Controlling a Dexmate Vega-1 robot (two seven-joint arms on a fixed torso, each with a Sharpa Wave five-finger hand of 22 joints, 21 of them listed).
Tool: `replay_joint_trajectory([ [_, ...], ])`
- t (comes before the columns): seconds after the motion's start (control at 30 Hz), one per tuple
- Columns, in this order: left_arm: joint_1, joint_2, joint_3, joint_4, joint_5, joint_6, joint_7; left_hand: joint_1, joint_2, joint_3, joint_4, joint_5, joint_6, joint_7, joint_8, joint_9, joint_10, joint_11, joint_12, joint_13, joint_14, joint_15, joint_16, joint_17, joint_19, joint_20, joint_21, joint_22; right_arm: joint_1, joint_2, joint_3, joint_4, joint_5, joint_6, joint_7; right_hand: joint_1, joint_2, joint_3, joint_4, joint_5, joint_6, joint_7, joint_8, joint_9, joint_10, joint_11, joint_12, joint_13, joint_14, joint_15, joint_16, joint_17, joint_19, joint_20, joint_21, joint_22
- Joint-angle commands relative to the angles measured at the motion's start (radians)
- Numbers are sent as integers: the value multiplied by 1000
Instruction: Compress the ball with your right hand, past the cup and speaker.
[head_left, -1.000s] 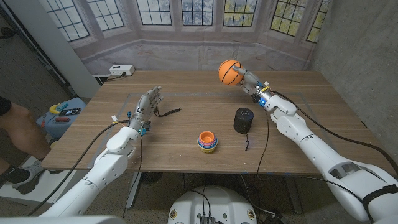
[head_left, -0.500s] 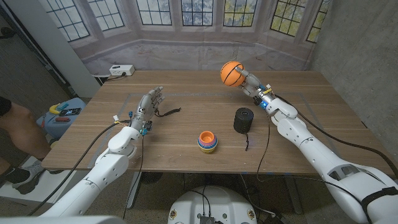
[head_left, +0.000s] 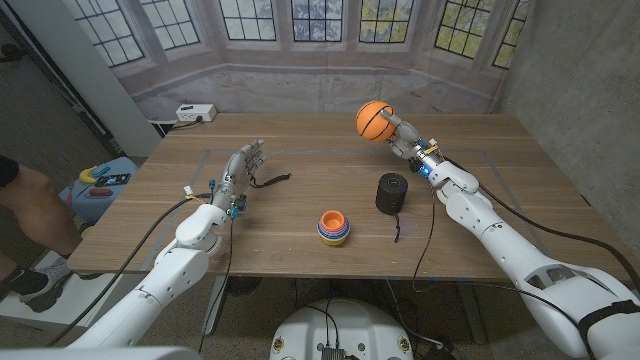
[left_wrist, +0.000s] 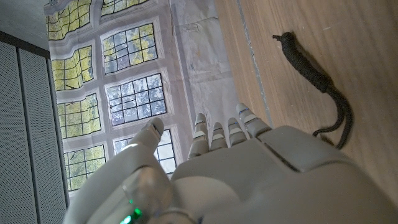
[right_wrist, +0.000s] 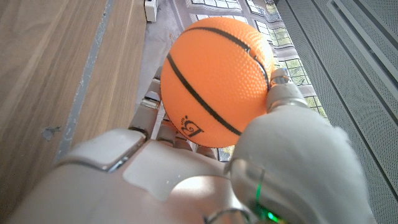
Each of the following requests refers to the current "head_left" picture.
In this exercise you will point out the white power strip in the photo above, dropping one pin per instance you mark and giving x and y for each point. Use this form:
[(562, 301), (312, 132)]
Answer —
[(196, 113)]

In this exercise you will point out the grey table leg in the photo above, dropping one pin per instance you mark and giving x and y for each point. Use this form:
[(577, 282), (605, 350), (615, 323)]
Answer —
[(472, 315)]

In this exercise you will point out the orange mini basketball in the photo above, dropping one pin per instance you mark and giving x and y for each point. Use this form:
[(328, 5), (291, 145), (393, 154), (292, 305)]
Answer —
[(372, 122)]

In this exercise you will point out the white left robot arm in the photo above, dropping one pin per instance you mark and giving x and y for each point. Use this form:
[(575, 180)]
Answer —
[(170, 270)]

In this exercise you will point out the black cylindrical speaker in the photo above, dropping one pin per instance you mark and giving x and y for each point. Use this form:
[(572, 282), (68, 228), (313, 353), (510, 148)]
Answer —
[(391, 197)]

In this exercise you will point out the stack of colourful cups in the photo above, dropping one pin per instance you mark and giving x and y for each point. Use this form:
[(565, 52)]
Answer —
[(333, 227)]

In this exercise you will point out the black round fan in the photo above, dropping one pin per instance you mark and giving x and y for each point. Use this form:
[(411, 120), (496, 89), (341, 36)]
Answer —
[(243, 286)]

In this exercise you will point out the person's bare leg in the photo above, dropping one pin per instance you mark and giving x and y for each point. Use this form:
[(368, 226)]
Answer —
[(35, 210)]

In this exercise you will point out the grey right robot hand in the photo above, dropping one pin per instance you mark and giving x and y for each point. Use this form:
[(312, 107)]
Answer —
[(410, 140)]

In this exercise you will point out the red small tool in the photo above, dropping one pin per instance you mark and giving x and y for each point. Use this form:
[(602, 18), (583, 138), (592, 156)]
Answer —
[(101, 192)]

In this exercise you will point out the blue toy box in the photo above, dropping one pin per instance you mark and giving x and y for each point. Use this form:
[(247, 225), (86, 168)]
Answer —
[(100, 207)]

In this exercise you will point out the grey black sneaker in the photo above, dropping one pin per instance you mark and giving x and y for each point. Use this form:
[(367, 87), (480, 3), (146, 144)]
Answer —
[(42, 287)]

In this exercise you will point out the printed window backdrop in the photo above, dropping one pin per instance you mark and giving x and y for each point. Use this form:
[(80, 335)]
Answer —
[(300, 90)]

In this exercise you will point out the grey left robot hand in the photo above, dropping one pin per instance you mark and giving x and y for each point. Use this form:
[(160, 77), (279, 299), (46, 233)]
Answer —
[(237, 172)]

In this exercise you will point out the black smartphone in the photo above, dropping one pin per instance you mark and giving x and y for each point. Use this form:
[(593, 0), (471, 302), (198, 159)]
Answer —
[(113, 179)]

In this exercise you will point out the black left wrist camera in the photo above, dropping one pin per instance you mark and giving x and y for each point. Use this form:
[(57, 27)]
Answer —
[(241, 202)]

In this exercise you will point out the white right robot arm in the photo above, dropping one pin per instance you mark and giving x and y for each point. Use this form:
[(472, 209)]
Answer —
[(500, 240)]

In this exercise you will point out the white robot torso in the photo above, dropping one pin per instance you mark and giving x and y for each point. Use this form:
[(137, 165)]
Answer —
[(350, 325)]

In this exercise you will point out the teal small tool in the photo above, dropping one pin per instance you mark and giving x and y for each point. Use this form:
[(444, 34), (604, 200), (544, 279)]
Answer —
[(101, 171)]

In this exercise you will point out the white table leg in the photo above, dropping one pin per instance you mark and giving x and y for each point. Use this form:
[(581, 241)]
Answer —
[(214, 307)]

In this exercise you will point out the white floor platform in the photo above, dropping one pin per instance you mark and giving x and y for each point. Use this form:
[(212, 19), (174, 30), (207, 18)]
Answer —
[(75, 300)]

